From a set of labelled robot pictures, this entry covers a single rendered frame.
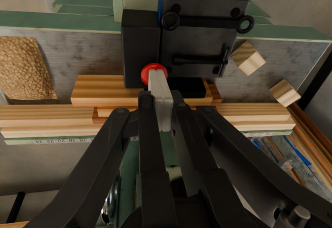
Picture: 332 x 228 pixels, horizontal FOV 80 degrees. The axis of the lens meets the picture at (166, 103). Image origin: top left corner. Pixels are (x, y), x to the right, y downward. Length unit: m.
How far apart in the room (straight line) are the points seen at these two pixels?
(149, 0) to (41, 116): 0.29
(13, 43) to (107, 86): 0.15
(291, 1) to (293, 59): 1.11
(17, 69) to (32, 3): 1.02
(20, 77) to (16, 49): 0.05
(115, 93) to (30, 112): 0.18
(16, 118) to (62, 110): 0.08
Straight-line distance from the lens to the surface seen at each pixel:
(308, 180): 1.23
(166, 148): 0.31
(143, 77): 0.22
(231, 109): 0.45
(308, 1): 1.62
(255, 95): 0.48
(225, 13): 0.23
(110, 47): 0.35
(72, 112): 0.42
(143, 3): 0.26
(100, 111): 0.37
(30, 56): 0.38
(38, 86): 0.40
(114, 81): 0.36
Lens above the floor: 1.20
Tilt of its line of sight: 45 degrees down
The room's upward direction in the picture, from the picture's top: 171 degrees clockwise
